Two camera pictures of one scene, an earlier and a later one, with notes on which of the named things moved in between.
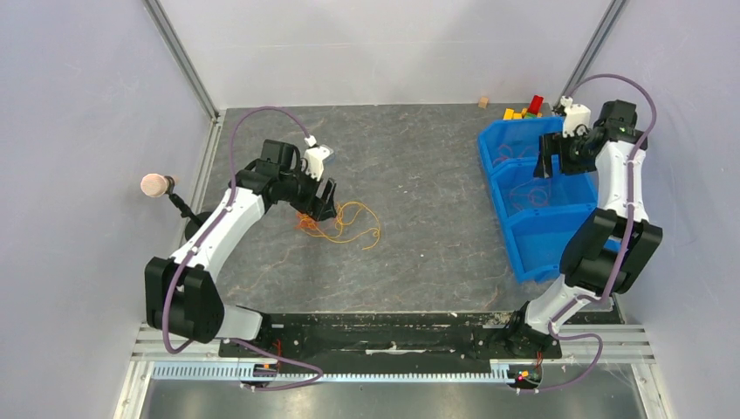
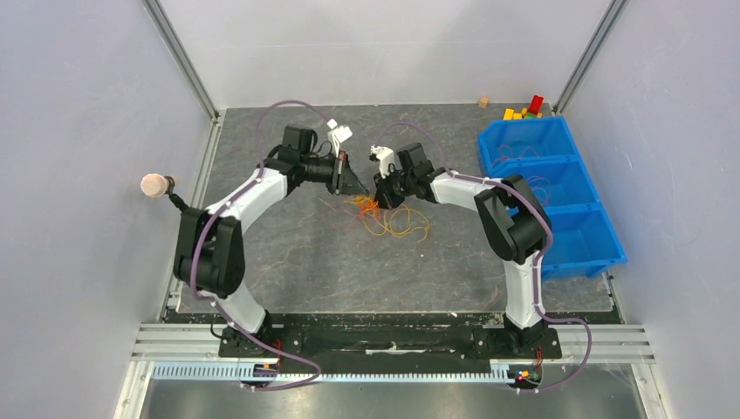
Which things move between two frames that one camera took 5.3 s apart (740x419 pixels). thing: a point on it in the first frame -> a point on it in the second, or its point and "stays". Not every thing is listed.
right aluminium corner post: x=594 y=47 stays
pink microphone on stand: x=159 y=185 stays
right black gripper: x=555 y=154 -> x=385 y=188
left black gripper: x=312 y=205 -> x=343 y=177
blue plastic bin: x=542 y=215 stays
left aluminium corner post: x=175 y=49 stays
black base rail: x=392 y=339 stays
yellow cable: x=358 y=238 -> x=399 y=221
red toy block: x=535 y=105 stays
